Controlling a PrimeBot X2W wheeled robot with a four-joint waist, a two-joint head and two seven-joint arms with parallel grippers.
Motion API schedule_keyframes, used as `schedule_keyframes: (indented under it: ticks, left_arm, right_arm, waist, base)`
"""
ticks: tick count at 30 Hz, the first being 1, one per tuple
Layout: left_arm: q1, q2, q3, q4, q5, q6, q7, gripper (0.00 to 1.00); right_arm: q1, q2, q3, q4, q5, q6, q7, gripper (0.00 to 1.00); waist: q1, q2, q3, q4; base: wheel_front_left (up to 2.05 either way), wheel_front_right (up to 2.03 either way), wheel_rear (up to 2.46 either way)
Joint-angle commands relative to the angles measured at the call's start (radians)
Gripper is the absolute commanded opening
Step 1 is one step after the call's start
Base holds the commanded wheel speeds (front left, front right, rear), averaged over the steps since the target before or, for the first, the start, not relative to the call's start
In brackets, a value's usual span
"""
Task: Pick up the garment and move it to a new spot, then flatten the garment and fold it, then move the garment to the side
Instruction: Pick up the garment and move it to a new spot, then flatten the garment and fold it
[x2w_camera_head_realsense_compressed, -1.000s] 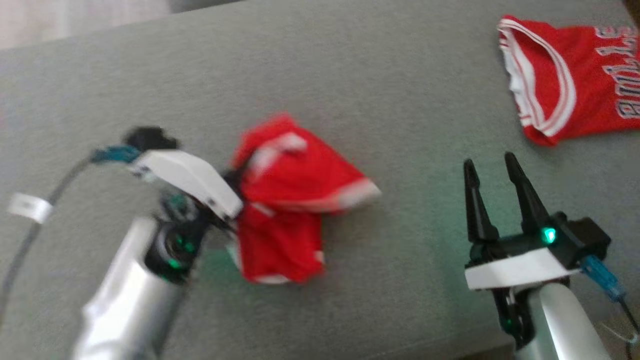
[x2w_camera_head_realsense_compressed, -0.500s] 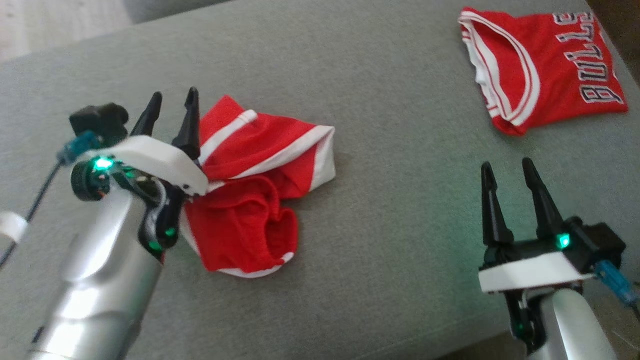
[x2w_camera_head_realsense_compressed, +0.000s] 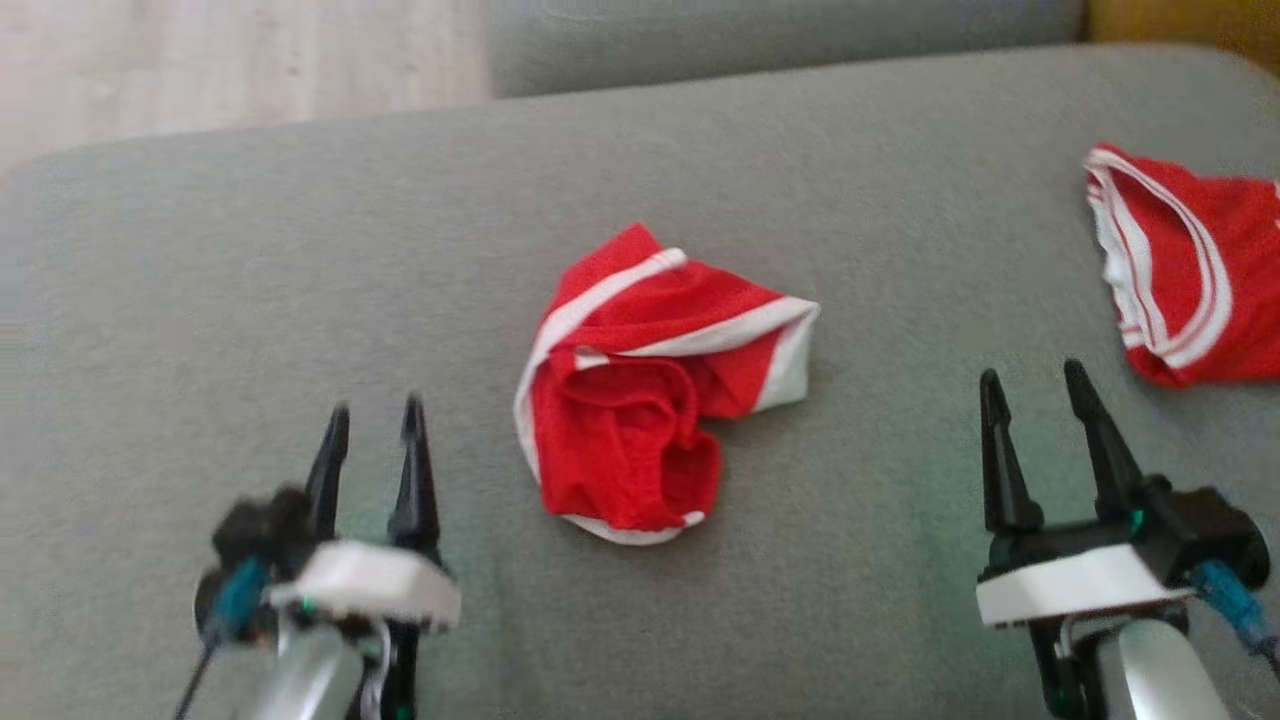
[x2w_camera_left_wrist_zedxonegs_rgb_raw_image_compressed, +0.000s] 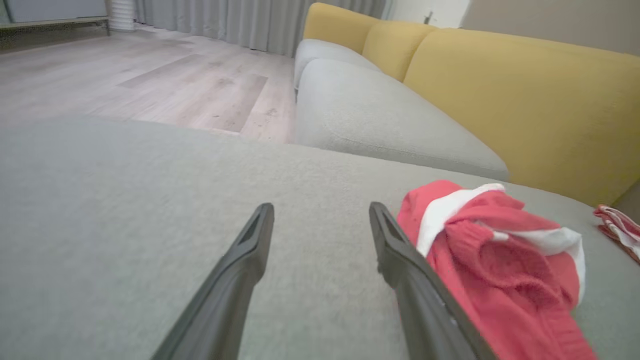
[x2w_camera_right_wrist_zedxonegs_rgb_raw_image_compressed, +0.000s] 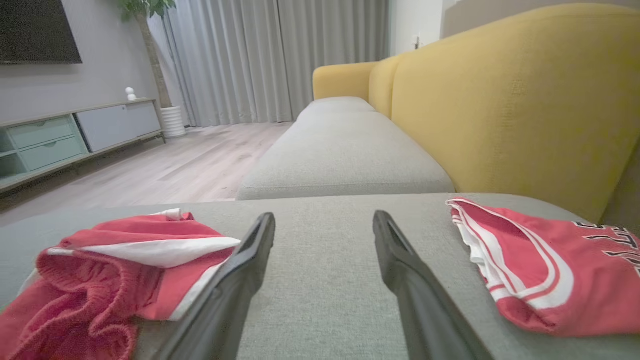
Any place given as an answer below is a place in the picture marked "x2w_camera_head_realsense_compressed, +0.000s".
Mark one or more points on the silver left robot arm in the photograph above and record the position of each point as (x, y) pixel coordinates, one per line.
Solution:
(310, 680)

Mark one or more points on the large yellow sofa backrest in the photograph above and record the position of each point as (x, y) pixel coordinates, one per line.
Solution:
(1190, 20)

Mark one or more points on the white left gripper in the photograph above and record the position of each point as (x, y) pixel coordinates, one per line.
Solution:
(370, 585)

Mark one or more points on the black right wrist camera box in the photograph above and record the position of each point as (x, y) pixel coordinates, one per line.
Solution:
(1210, 530)

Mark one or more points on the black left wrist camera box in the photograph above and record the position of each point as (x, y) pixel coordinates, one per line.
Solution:
(260, 525)

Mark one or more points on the large grey sofa ottoman cushion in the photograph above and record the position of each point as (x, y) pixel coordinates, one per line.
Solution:
(300, 250)

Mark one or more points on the red and white basketball jersey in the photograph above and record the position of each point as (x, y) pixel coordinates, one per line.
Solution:
(1230, 260)

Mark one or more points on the red shorts with white stripes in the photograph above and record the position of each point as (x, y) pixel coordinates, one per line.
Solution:
(620, 440)

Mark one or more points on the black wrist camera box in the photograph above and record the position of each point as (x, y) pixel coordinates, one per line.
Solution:
(1210, 530)
(260, 525)

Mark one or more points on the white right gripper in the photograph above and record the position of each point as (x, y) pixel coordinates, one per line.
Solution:
(1070, 585)

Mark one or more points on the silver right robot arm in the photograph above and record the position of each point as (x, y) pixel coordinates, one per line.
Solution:
(1165, 680)

